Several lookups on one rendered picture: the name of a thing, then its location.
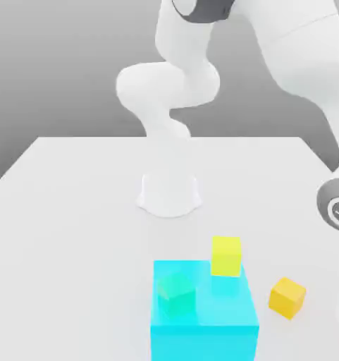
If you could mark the small yellow cube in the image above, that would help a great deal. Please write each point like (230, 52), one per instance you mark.
(226, 256)

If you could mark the small orange cube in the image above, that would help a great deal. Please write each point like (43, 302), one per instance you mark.
(287, 297)

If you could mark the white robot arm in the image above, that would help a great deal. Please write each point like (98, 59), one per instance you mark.
(186, 70)

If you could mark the large cyan box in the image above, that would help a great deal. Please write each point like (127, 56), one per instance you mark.
(222, 310)

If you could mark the small turquoise cube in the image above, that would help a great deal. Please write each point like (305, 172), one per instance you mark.
(177, 296)

